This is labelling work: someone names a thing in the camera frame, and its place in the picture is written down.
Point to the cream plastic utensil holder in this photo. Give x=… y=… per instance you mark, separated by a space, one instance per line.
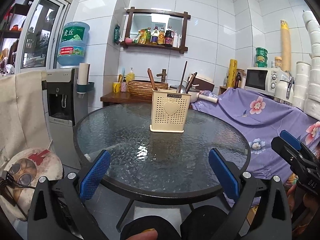
x=169 y=111

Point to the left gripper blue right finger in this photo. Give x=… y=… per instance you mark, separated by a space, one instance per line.
x=227 y=174

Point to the white thermos kettle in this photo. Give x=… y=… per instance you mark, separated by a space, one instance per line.
x=284 y=91

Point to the grey water dispenser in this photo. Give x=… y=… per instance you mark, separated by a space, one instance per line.
x=65 y=109

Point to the yellow mug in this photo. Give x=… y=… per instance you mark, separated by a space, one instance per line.
x=117 y=87

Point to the dark soy sauce bottle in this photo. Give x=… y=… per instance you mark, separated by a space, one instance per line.
x=168 y=38

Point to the white microwave oven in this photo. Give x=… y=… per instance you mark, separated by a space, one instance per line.
x=264 y=80

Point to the purple floral cloth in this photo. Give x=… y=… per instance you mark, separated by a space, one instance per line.
x=261 y=119

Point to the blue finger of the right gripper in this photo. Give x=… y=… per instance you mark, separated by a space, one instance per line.
x=291 y=140
x=289 y=154

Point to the round printed cushion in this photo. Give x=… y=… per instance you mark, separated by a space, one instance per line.
x=26 y=168

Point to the metal spoon wooden handle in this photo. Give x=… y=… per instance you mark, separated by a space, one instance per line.
x=181 y=89

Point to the paper cup dispenser stack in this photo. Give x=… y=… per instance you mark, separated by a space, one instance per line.
x=82 y=81

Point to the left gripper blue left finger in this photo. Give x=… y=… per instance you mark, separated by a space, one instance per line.
x=91 y=176

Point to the woven wicker basket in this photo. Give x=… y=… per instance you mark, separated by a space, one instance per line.
x=140 y=89

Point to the black chopstick gold band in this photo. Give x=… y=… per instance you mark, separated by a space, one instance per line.
x=189 y=84
x=195 y=74

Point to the beige fabric chair cover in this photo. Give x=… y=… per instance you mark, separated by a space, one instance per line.
x=23 y=123

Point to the yellow soap bottle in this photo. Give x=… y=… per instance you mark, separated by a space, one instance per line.
x=130 y=76

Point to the brass faucet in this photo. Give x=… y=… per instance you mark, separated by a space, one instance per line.
x=162 y=75

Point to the window with grey frame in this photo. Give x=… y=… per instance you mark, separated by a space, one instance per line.
x=30 y=32

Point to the blue water jug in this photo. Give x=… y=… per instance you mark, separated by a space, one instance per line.
x=72 y=46

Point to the person's right hand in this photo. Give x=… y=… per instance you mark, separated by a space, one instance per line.
x=150 y=234

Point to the green stacked containers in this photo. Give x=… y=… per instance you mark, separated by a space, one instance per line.
x=261 y=57

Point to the round glass table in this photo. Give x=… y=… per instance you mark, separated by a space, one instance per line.
x=155 y=167

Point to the dark glass bottle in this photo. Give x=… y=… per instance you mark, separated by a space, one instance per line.
x=238 y=80

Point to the white paper cup stacks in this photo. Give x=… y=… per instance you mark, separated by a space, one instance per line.
x=306 y=88

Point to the yellow roll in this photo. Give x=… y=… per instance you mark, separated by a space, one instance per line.
x=232 y=73

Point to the brown white rice cooker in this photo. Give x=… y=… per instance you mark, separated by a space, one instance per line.
x=203 y=83

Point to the wooden framed wall shelf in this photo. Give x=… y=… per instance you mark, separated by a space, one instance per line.
x=147 y=27

